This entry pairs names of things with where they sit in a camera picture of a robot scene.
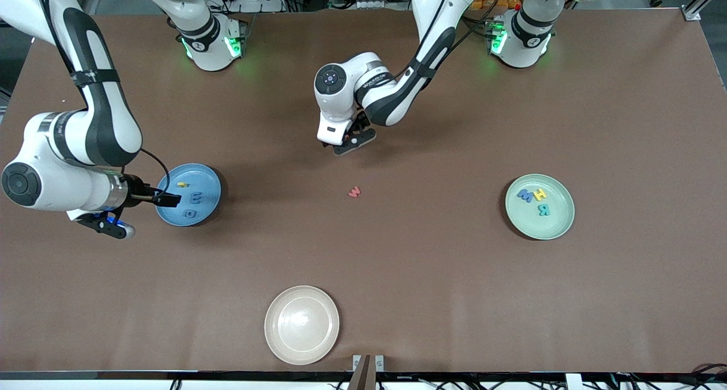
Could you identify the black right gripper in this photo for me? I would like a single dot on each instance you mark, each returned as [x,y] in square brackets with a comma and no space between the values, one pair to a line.
[136,188]

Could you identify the dark blue foam letter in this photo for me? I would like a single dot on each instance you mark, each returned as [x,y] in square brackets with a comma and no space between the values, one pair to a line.
[189,213]

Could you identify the blue foam letter m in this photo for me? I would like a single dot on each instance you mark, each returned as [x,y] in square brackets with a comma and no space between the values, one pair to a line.
[196,197]

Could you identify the blue foam letter W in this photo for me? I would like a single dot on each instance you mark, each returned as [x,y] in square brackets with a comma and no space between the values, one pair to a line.
[525,196]

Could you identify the yellow foam letter H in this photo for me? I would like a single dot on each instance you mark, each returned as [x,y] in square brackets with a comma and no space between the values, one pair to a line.
[539,194]

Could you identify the teal foam letter R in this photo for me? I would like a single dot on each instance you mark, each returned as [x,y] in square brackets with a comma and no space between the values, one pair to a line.
[543,210]

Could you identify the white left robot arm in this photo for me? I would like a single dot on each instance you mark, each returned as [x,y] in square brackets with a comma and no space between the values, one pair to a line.
[392,95]

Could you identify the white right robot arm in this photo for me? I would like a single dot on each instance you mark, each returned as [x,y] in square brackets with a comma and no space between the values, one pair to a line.
[57,180]

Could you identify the blue round plate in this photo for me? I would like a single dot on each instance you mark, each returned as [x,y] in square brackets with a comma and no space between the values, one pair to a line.
[210,180]

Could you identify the pink foam letter w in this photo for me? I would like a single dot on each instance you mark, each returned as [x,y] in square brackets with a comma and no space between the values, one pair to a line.
[354,192]

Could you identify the brown table cover sheet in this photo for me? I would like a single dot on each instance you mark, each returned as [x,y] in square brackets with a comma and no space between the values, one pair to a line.
[397,276]

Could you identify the beige round plate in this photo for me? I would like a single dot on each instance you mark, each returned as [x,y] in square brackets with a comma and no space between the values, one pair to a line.
[301,324]

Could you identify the mint green round plate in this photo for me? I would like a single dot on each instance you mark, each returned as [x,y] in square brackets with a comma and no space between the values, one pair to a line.
[556,225]

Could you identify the metal table edge bracket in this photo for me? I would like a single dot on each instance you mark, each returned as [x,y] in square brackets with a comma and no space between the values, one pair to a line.
[368,373]

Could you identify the aluminium frame post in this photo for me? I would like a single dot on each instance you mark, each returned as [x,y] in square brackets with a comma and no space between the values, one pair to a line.
[701,1]

